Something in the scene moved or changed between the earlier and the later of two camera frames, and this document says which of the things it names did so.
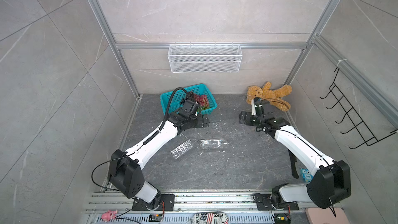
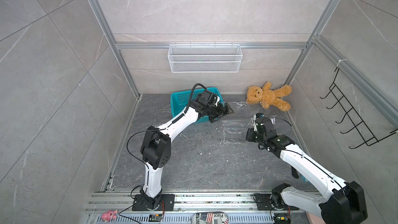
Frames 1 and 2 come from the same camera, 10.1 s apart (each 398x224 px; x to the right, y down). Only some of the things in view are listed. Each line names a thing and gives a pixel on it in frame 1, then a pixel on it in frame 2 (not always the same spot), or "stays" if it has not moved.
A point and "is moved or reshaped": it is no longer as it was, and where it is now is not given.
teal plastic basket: (180, 97) is moved or reshaped
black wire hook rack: (364, 132) stays
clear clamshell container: (212, 143) -> (233, 131)
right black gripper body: (251, 120) -> (253, 136)
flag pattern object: (210, 218) stays
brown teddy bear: (273, 96) stays
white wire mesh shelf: (204, 57) stays
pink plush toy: (107, 216) stays
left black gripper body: (197, 122) -> (215, 112)
